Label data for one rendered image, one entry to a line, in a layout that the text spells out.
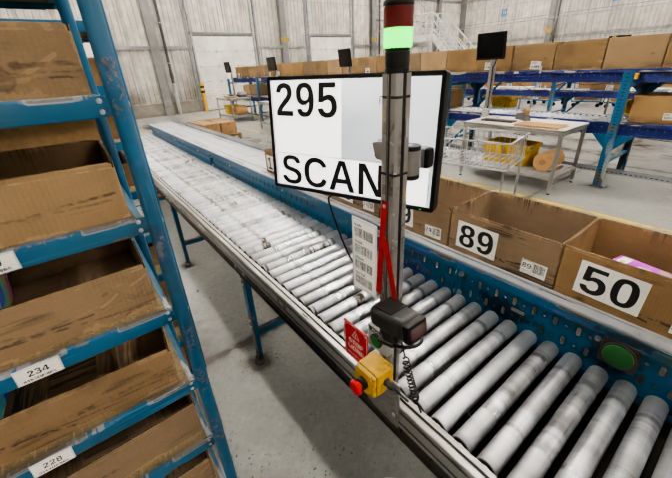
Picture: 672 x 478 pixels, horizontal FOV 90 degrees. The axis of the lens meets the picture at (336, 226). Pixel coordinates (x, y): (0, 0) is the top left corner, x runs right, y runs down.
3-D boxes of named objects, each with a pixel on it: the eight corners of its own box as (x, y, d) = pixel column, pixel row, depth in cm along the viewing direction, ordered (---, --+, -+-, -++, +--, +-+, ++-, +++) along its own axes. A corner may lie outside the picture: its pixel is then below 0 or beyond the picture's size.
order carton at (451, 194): (378, 218, 166) (378, 185, 159) (418, 203, 182) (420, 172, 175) (446, 247, 138) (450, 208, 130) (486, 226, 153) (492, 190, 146)
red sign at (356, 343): (345, 351, 102) (343, 317, 97) (347, 350, 103) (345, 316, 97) (382, 386, 91) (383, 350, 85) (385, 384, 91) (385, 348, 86)
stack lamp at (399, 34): (377, 49, 59) (377, 9, 57) (396, 48, 62) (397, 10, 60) (398, 47, 56) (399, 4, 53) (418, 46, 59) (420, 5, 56)
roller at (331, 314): (312, 325, 126) (311, 314, 124) (407, 273, 154) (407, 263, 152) (320, 332, 123) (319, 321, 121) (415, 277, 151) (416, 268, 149)
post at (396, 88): (366, 399, 101) (362, 74, 63) (378, 389, 104) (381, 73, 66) (396, 429, 92) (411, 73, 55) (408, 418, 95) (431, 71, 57)
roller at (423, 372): (388, 395, 98) (389, 383, 96) (487, 316, 126) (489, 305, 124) (401, 407, 94) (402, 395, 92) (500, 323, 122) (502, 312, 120)
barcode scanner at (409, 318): (410, 369, 70) (407, 326, 67) (371, 343, 79) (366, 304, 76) (430, 353, 73) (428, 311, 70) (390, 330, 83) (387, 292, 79)
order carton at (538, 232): (447, 247, 138) (451, 208, 130) (486, 226, 153) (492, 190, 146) (551, 291, 109) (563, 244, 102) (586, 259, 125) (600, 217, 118)
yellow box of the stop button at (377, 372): (350, 385, 89) (349, 365, 86) (374, 368, 94) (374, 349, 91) (391, 426, 79) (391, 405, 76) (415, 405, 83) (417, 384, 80)
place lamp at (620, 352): (597, 360, 96) (604, 341, 93) (599, 358, 97) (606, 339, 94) (628, 376, 91) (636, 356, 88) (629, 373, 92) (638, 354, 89)
